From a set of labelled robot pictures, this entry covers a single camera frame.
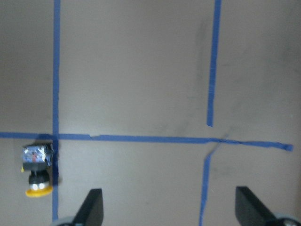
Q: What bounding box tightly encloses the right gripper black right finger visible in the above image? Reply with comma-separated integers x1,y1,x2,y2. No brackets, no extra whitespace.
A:
235,186,277,226

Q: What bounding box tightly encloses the yellow push button switch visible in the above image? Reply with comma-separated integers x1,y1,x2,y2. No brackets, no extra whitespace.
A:
22,143,54,198

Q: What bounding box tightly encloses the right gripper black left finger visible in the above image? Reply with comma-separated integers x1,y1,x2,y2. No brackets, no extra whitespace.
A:
72,188,103,226

